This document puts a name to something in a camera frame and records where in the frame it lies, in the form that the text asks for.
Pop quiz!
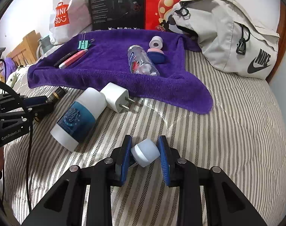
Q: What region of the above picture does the dark brown cosmetic tube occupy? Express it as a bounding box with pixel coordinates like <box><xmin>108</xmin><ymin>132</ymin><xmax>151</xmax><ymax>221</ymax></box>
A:
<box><xmin>34</xmin><ymin>87</ymin><xmax>66</xmax><ymax>122</ymax></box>

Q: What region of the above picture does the black Horizon lighter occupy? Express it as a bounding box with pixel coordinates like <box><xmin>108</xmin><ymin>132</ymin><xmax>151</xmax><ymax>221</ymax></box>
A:
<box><xmin>54</xmin><ymin>50</ymin><xmax>79</xmax><ymax>68</ymax></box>

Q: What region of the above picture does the white blue label bottle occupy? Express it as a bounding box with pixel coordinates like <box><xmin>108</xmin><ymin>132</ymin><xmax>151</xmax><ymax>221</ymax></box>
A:
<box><xmin>50</xmin><ymin>87</ymin><xmax>107</xmax><ymax>152</ymax></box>

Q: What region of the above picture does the pink highlighter pen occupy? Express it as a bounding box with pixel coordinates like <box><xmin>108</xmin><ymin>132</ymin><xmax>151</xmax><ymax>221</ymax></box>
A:
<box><xmin>59</xmin><ymin>49</ymin><xmax>88</xmax><ymax>69</ymax></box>

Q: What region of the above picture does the white wall charger plug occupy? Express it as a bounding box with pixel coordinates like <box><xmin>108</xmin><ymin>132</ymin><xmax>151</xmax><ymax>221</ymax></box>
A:
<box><xmin>100</xmin><ymin>83</ymin><xmax>135</xmax><ymax>113</ymax></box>

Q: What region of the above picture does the green binder clip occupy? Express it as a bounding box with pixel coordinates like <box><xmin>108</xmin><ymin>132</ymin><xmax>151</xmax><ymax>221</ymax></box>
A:
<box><xmin>78</xmin><ymin>31</ymin><xmax>95</xmax><ymax>50</ymax></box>

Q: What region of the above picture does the clear candy bottle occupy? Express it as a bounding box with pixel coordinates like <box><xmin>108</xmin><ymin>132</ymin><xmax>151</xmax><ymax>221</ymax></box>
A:
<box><xmin>128</xmin><ymin>45</ymin><xmax>160</xmax><ymax>76</ymax></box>

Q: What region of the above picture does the blue pink powder puff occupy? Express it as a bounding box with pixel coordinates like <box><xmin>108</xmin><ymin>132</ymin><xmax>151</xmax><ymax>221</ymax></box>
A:
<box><xmin>147</xmin><ymin>48</ymin><xmax>167</xmax><ymax>64</ymax></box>

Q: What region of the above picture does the white tape roll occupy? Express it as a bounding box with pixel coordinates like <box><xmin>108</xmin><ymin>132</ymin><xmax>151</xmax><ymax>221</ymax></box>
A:
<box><xmin>149</xmin><ymin>36</ymin><xmax>163</xmax><ymax>50</ymax></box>

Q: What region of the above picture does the spotted white cushion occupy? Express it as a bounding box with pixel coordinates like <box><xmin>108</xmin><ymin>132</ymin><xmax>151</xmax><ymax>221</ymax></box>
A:
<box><xmin>6</xmin><ymin>65</ymin><xmax>30</xmax><ymax>88</ymax></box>

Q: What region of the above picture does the wooden headboard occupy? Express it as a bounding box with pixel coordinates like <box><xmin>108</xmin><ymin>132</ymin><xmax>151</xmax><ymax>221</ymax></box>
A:
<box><xmin>7</xmin><ymin>30</ymin><xmax>41</xmax><ymax>67</ymax></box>

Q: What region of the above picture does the teal kettle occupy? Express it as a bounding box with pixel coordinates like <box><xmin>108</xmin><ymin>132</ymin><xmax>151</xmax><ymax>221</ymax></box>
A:
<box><xmin>36</xmin><ymin>36</ymin><xmax>54</xmax><ymax>58</ymax></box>

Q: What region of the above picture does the striped mattress cover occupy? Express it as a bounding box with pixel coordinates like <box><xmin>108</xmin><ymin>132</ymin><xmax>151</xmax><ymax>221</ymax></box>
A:
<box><xmin>0</xmin><ymin>51</ymin><xmax>286</xmax><ymax>225</ymax></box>

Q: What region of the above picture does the white Miniso shopping bag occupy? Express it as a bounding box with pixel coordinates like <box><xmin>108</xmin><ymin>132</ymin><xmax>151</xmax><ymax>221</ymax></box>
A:
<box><xmin>49</xmin><ymin>0</ymin><xmax>91</xmax><ymax>45</ymax></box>

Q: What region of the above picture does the purple towel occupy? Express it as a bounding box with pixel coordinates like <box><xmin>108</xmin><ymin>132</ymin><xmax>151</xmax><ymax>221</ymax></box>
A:
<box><xmin>28</xmin><ymin>29</ymin><xmax>213</xmax><ymax>114</ymax></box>

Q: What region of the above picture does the black headphone box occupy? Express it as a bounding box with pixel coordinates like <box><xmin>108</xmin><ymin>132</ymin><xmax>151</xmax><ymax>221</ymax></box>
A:
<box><xmin>89</xmin><ymin>0</ymin><xmax>145</xmax><ymax>31</ymax></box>

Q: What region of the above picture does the grey Nike waist bag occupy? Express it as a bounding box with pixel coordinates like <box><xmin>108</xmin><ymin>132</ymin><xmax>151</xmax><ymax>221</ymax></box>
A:
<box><xmin>171</xmin><ymin>0</ymin><xmax>279</xmax><ymax>80</ymax></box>

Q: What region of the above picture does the brown wooden door frame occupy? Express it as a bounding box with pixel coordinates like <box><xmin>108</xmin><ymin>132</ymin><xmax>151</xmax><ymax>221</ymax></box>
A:
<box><xmin>266</xmin><ymin>1</ymin><xmax>286</xmax><ymax>83</ymax></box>

